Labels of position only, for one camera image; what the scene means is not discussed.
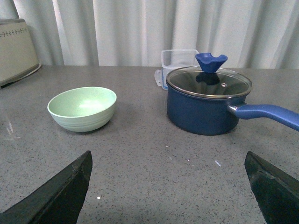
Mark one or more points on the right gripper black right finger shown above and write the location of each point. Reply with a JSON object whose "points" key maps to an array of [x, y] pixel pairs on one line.
{"points": [[276, 192]]}

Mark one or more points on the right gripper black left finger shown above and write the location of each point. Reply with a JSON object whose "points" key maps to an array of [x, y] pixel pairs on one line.
{"points": [[58, 201]]}

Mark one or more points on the light green bowl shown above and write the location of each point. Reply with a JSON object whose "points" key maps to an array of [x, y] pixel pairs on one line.
{"points": [[83, 109]]}

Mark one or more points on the dark blue saucepan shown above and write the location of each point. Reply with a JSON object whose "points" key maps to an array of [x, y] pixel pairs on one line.
{"points": [[219, 116]]}

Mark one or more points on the glass lid blue knob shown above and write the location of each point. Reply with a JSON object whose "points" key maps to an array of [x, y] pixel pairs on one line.
{"points": [[208, 79]]}

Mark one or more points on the cream white toaster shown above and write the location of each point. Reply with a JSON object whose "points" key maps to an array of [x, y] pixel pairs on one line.
{"points": [[18, 57]]}

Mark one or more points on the clear plastic container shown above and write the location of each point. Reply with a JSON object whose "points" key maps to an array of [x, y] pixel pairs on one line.
{"points": [[173, 59]]}

